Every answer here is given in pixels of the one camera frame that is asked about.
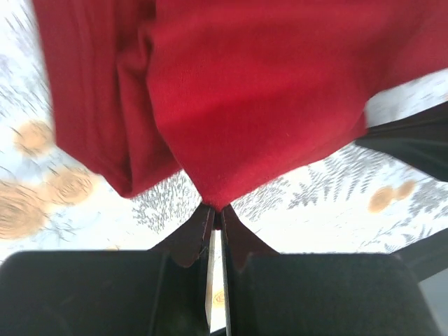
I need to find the red t shirt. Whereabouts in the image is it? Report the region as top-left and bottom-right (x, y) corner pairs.
(34, 1), (447, 208)

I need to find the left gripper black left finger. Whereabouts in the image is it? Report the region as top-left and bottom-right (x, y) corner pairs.
(1, 205), (216, 335)

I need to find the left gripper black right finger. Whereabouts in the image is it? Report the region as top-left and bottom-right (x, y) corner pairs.
(220, 206), (440, 335)

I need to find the floral patterned table mat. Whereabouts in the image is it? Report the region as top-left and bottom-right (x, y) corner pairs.
(0, 0), (448, 330)

